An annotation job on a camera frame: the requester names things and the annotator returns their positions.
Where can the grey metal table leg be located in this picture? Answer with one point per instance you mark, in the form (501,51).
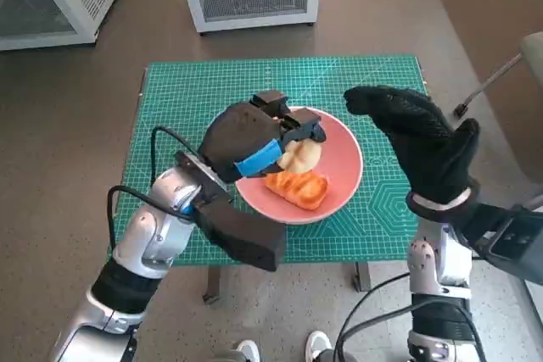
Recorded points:
(363,277)
(212,283)

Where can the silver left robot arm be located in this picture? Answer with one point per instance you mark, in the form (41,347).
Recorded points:
(157,226)

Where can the white left foot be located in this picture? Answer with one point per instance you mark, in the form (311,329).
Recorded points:
(248,351)

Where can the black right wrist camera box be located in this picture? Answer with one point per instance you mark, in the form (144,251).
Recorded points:
(513,239)

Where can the green cutting mat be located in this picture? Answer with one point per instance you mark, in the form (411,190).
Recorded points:
(254,82)

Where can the white right foot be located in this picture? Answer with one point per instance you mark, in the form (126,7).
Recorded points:
(319,347)

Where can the long braided toy bread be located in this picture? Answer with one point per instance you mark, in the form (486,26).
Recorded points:
(301,190)

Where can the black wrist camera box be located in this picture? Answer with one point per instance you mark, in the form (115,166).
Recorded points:
(513,239)
(246,235)

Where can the white flat panel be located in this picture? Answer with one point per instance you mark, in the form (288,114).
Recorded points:
(536,302)

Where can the pink bowl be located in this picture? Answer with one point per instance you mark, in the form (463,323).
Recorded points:
(339,167)

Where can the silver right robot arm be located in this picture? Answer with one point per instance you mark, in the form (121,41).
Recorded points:
(424,260)

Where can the black knitted gloved right hand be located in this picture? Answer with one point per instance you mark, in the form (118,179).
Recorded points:
(428,150)

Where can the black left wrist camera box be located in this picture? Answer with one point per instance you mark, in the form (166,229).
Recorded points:
(246,235)

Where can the round toy bread bun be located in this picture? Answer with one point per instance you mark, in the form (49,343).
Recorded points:
(303,158)

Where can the white foot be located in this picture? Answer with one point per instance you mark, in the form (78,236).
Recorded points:
(248,351)
(319,347)

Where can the bare black left hand, blue tape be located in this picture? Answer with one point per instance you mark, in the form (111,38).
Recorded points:
(242,137)

